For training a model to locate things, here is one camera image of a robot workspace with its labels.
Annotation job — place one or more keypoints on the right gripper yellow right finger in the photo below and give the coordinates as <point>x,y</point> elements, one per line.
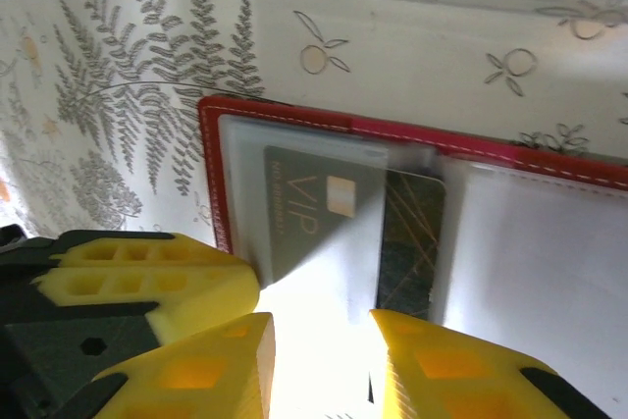
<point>441,380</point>

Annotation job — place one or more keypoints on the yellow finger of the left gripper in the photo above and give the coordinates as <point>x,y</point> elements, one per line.
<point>206,296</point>
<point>147,252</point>

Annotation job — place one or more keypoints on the red leather card holder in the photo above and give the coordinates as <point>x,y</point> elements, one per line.
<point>208,169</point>

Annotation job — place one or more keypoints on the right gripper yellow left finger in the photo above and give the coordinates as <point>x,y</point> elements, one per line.
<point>206,375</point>

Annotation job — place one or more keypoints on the floral patterned table cover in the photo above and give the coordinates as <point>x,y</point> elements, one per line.
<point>147,70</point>

